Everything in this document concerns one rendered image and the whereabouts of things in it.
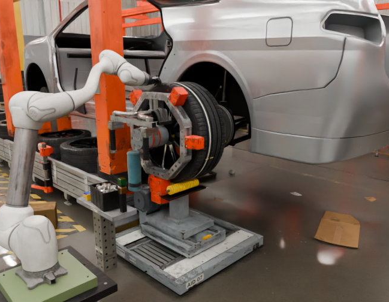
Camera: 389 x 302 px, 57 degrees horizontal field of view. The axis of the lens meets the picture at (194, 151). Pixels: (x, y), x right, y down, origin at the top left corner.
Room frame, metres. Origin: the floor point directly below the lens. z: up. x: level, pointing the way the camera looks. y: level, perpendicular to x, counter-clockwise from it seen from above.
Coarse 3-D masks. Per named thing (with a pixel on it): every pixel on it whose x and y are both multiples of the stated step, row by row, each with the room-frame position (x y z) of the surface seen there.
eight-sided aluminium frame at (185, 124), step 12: (144, 96) 2.28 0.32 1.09; (156, 96) 2.21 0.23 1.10; (168, 96) 2.14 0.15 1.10; (144, 108) 2.38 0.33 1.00; (180, 108) 2.11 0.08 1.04; (180, 120) 2.05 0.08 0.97; (180, 132) 2.05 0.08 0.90; (180, 144) 2.05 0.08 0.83; (180, 156) 2.05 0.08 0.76; (144, 168) 2.30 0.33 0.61; (156, 168) 2.28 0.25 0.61; (180, 168) 2.11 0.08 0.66
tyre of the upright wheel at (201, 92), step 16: (192, 96) 2.16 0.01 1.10; (208, 96) 2.25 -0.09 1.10; (192, 112) 2.10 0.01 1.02; (208, 112) 2.15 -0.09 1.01; (192, 128) 2.10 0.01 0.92; (208, 128) 2.10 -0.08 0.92; (224, 128) 2.20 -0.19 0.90; (208, 144) 2.09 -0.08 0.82; (224, 144) 2.20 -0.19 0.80; (192, 160) 2.10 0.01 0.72; (208, 160) 2.14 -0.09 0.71; (176, 176) 2.20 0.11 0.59; (192, 176) 2.15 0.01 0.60
